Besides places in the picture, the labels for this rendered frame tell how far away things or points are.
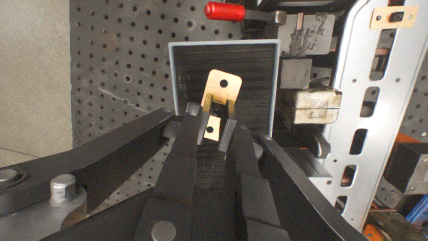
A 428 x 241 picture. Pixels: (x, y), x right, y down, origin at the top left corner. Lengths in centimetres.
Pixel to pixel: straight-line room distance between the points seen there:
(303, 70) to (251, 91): 11
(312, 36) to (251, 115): 17
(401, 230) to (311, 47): 63
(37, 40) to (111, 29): 122
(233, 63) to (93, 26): 68
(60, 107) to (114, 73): 123
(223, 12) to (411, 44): 42
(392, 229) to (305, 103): 54
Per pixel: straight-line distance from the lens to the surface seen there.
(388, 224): 81
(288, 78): 33
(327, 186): 44
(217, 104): 20
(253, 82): 25
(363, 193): 67
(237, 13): 27
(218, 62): 24
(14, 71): 220
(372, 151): 60
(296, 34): 35
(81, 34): 88
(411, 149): 66
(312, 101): 37
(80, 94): 93
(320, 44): 36
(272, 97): 25
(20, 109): 230
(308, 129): 45
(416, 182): 69
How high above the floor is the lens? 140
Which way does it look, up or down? 70 degrees down
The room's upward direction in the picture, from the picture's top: 173 degrees counter-clockwise
